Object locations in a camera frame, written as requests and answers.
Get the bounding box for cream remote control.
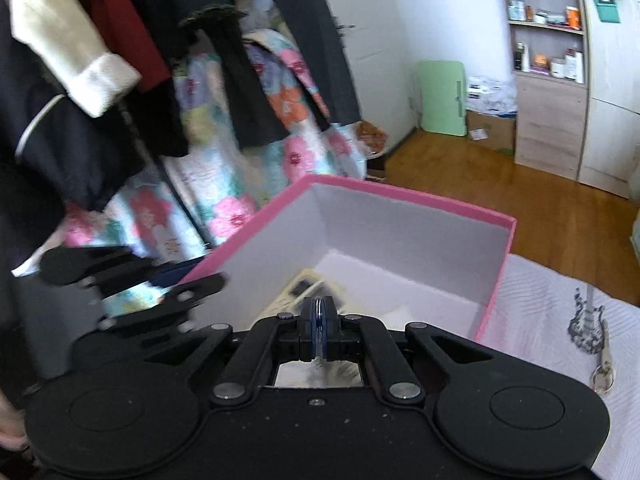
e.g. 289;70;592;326
267;269;343;322

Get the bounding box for white patterned cloth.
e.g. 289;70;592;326
470;254;640;480

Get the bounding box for teal card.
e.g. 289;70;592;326
592;0;622;24

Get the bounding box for white cuffed sleeve garment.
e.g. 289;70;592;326
9;0;143;119

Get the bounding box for dark grey coat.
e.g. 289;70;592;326
257;0;362;128

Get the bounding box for guitar shaped keychain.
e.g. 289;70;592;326
566;285;607;357

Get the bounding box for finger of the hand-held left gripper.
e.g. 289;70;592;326
39;245;188;288
97;272;232;333

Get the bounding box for light wooden wardrobe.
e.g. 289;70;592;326
577;0;640;198

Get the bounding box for row of toiletry bottles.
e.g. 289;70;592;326
507;0;586;85

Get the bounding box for red garment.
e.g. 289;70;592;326
87;0;173;94

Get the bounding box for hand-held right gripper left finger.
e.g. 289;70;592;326
145;297;321;408

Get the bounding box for wooden shelf cabinet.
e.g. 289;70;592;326
497;0;592;182

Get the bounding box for white closet door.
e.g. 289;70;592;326
310;0;422;147

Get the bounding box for hanging clothes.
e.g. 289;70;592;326
12;27;368;278

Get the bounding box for white printed bottle pack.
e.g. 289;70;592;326
466;75;518;116

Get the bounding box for pink cardboard box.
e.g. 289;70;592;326
177;175;517;361

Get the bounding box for plate of brown food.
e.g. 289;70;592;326
356;120;389;159

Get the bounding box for brown cardboard box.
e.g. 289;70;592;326
466;110;517;153

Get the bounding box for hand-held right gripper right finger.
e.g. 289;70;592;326
320;297;497;407

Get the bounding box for black hanging scarf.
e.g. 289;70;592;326
179;4;292;153

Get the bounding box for black jacket with white piping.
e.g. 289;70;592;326
0;0;191;266

